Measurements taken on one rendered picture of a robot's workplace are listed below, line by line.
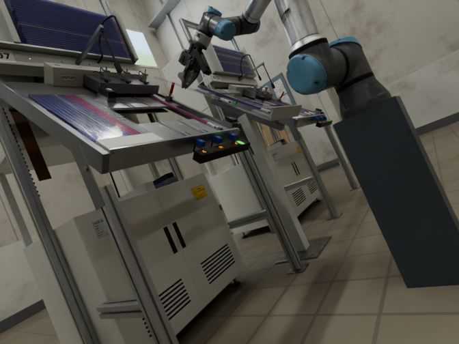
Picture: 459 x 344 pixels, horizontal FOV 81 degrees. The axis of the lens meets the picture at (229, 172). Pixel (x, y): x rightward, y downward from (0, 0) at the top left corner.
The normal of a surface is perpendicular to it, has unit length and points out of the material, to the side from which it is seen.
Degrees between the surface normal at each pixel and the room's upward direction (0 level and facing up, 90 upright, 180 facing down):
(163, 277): 90
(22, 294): 90
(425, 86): 90
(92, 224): 90
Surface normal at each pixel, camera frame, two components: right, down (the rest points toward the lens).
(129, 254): 0.72, -0.34
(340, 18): -0.57, 0.22
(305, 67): -0.78, 0.47
